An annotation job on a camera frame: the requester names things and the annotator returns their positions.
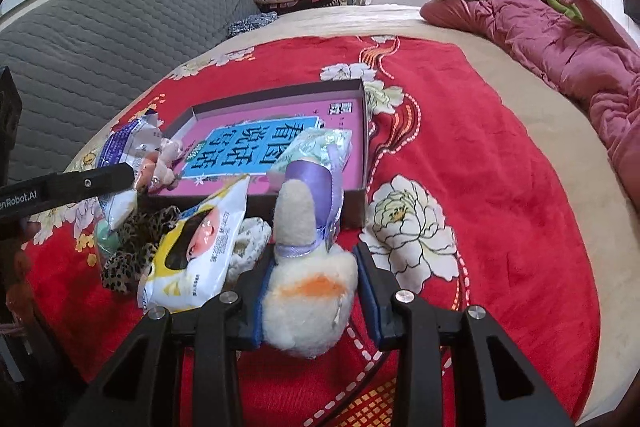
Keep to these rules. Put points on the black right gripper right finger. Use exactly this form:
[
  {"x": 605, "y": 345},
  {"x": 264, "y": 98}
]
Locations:
[{"x": 494, "y": 382}]

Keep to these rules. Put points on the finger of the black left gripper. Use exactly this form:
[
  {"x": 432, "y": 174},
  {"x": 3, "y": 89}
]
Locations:
[{"x": 33, "y": 196}]

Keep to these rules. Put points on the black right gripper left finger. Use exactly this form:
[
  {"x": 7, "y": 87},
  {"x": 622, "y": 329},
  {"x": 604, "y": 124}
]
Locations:
[{"x": 140, "y": 385}]

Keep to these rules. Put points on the blue white plastic packet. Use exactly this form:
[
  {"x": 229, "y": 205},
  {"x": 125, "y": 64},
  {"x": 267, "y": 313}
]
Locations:
[{"x": 137, "y": 145}]

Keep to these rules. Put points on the leopard print scarf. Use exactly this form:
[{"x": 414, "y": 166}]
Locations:
[{"x": 139, "y": 237}]

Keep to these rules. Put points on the pink plush toy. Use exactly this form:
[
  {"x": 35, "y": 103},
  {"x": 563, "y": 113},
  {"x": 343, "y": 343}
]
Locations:
[{"x": 156, "y": 170}]

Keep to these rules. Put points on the yellow white wet wipes pack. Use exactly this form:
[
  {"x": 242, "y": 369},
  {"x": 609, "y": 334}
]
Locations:
[{"x": 192, "y": 261}]

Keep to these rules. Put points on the white floral cloth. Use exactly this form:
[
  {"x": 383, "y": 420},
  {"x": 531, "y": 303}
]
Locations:
[{"x": 253, "y": 236}]

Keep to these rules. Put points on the cream plush duck purple bow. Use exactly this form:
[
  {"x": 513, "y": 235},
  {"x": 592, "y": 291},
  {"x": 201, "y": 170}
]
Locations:
[{"x": 311, "y": 288}]

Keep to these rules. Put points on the light green tissue pack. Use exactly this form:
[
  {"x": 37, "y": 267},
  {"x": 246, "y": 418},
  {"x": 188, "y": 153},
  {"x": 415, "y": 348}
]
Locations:
[{"x": 324, "y": 146}]

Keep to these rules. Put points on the green pad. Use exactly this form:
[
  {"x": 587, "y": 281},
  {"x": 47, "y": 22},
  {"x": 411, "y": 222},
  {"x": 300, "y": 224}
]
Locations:
[{"x": 107, "y": 241}]

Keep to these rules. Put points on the grey quilted headboard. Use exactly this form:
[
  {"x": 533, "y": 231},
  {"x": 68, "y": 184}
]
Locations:
[{"x": 77, "y": 63}]

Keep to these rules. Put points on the red floral blanket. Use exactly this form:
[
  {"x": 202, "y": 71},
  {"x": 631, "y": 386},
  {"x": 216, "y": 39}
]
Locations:
[{"x": 350, "y": 385}]

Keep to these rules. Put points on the dark shallow cardboard box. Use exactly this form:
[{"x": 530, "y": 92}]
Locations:
[{"x": 261, "y": 205}]

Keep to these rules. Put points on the blue patterned cloth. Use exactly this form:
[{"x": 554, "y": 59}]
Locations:
[{"x": 250, "y": 23}]

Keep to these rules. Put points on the pink crumpled quilt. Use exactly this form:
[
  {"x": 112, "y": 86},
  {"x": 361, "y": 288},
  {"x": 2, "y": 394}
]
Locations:
[{"x": 596, "y": 65}]

